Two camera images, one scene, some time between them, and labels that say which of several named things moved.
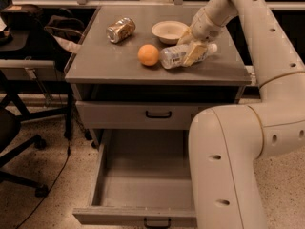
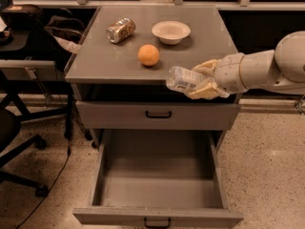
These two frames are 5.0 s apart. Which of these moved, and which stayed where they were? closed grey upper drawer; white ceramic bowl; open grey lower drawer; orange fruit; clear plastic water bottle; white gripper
Moved: clear plastic water bottle; white gripper
Stayed: white ceramic bowl; orange fruit; open grey lower drawer; closed grey upper drawer
